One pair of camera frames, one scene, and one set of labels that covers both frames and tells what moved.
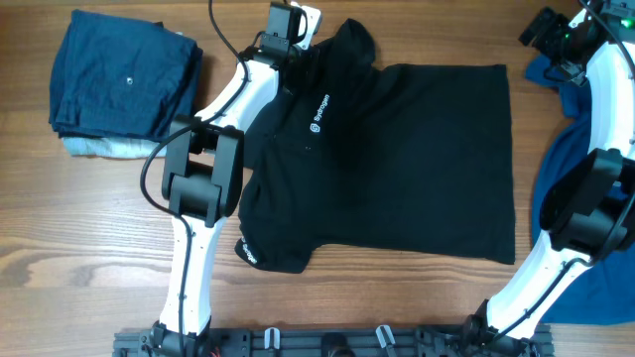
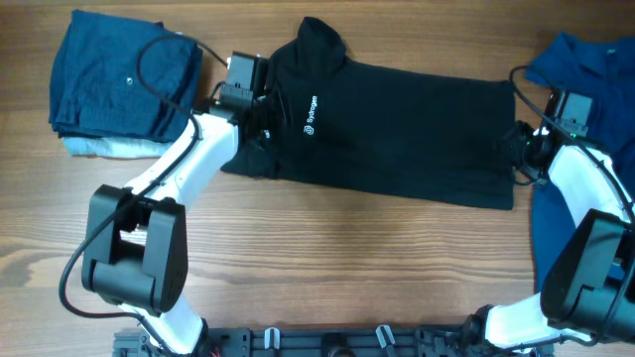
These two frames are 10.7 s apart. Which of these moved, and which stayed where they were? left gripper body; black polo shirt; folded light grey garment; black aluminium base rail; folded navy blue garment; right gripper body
Moved: left gripper body; black polo shirt; right gripper body
Stayed: black aluminium base rail; folded navy blue garment; folded light grey garment
